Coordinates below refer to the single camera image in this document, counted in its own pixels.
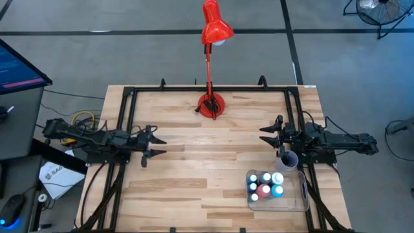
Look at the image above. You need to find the white printed paper sheet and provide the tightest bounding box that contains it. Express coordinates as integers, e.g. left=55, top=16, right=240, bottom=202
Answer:
left=38, top=161, right=86, bottom=200

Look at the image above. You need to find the black floor cable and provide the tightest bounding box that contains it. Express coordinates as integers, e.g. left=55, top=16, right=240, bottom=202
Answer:
left=43, top=89, right=106, bottom=101

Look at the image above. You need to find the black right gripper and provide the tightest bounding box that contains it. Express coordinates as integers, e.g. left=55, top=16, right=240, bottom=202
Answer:
left=259, top=115, right=304, bottom=159

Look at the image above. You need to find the clear plastic bin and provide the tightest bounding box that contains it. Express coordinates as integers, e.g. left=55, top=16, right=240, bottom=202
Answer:
left=245, top=169, right=311, bottom=213

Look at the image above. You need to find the large red paint bottle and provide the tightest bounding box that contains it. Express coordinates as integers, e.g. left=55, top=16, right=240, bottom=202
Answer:
left=257, top=183, right=272, bottom=199

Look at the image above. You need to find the grey equipment leg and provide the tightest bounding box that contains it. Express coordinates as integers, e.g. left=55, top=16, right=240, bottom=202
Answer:
left=384, top=116, right=414, bottom=137

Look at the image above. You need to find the purple plastic cup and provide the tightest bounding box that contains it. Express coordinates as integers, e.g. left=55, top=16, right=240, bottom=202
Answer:
left=274, top=150, right=300, bottom=173

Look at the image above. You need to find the yellow cable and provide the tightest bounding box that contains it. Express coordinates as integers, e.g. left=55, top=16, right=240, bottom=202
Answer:
left=60, top=111, right=95, bottom=146

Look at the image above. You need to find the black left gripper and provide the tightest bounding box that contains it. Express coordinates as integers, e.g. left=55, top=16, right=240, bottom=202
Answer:
left=127, top=124, right=168, bottom=168

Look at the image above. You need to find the large light blue paint bottle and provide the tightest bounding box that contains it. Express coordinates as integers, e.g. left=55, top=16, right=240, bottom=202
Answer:
left=270, top=184, right=285, bottom=199

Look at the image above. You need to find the red desk lamp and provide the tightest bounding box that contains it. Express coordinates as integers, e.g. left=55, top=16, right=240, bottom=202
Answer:
left=195, top=0, right=235, bottom=120

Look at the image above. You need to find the grey desk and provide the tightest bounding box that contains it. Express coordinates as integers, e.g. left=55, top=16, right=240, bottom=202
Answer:
left=0, top=86, right=45, bottom=161

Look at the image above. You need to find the black floor fan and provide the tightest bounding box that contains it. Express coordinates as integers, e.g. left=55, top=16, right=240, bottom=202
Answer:
left=342, top=0, right=414, bottom=40

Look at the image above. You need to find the black side table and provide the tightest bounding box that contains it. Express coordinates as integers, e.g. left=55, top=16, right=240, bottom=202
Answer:
left=0, top=138, right=88, bottom=233

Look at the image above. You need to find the black aluminium table frame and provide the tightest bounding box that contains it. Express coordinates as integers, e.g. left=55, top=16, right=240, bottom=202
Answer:
left=72, top=74, right=356, bottom=233

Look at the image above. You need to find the computer monitor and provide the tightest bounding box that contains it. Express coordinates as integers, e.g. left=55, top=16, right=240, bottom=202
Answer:
left=0, top=38, right=53, bottom=95

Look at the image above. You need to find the black computer mouse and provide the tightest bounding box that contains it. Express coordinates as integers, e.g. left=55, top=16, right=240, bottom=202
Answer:
left=0, top=194, right=27, bottom=228

